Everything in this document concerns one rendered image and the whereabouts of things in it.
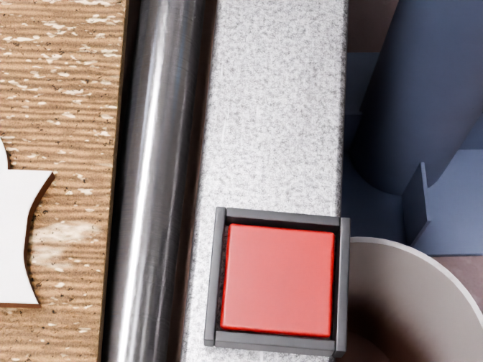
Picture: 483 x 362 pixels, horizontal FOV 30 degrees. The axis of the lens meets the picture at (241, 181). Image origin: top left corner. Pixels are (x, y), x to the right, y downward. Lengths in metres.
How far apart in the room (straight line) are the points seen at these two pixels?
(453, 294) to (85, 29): 0.70
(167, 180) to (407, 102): 0.77
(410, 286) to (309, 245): 0.70
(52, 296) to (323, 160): 0.18
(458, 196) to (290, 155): 1.03
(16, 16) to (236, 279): 0.21
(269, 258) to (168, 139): 0.10
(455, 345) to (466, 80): 0.34
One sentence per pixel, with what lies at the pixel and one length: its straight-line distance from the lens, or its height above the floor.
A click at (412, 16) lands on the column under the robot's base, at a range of 1.14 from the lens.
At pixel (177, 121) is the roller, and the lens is 0.54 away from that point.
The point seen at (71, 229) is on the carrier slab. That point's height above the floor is 0.94.
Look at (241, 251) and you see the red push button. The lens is 0.50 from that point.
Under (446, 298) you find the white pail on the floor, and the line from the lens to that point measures 1.16.
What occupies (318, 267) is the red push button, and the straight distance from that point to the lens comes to 0.50.
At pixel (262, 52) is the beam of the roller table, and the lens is 0.57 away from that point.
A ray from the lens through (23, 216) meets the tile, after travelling 0.49.
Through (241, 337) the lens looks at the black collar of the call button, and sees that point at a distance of 0.48.
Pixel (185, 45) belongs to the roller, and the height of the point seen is 0.92.
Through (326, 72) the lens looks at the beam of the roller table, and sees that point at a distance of 0.56.
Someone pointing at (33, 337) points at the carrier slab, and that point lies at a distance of 0.49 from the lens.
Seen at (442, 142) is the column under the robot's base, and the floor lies 0.22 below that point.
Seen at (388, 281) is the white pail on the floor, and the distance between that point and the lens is 1.22.
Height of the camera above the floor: 1.40
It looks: 68 degrees down
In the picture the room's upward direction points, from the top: 6 degrees clockwise
